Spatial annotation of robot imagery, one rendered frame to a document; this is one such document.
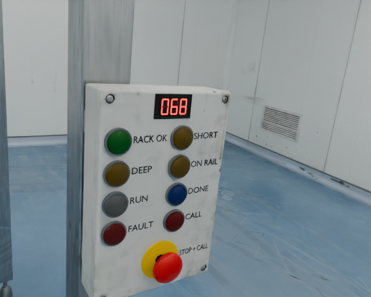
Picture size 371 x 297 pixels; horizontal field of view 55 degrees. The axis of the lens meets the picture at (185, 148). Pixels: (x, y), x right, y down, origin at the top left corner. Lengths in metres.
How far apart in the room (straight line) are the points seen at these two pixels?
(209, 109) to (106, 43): 0.14
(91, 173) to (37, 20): 3.62
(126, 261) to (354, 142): 3.26
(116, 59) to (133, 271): 0.26
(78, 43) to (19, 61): 3.55
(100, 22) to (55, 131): 3.74
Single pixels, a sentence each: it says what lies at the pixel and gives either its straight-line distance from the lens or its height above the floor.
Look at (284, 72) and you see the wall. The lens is 4.16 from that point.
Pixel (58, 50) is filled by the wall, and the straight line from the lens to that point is 4.02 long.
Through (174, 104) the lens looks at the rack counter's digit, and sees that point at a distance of 0.40.
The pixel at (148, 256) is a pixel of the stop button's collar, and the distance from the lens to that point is 0.46.
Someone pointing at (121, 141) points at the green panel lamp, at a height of 1.06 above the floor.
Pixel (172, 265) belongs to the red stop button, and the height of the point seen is 0.91.
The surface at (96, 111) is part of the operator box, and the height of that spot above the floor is 1.09.
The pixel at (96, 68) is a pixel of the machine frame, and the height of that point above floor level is 1.13.
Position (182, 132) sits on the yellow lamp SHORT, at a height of 1.07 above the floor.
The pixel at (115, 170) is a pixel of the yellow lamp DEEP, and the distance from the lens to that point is 0.38.
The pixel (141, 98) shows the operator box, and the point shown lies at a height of 1.10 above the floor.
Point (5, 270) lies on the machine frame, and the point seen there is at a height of 0.16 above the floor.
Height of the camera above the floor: 1.16
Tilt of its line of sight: 16 degrees down
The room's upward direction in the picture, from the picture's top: 6 degrees clockwise
